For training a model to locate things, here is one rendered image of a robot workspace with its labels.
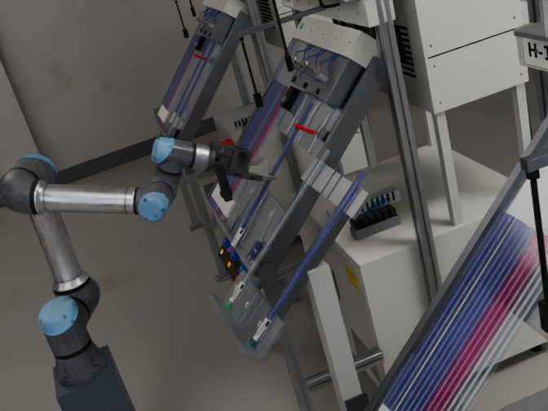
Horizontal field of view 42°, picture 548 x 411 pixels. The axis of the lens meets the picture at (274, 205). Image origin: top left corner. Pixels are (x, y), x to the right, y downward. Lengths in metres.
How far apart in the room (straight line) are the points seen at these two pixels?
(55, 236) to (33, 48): 3.70
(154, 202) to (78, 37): 3.99
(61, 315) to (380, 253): 0.97
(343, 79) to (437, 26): 0.30
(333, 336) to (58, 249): 0.85
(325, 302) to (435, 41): 0.79
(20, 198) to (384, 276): 1.09
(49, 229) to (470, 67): 1.31
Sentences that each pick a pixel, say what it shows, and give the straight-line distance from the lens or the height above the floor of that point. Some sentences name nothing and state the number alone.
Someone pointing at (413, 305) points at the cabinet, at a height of 0.41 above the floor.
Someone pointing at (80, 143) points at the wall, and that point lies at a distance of 5.94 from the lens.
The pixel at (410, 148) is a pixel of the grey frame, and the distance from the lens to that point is 2.11.
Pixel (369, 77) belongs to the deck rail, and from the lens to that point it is 2.05.
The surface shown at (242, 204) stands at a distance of 2.42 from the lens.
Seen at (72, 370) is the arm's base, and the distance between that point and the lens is 2.24.
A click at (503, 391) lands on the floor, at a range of 2.63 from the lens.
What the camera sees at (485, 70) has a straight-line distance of 2.22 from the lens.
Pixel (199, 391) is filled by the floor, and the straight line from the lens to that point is 2.97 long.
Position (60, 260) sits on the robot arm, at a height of 0.88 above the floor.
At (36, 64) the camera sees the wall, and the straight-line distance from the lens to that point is 5.81.
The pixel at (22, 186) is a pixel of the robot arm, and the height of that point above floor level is 1.17.
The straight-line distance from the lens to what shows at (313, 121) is 2.21.
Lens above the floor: 1.71
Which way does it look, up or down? 23 degrees down
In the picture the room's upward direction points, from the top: 16 degrees counter-clockwise
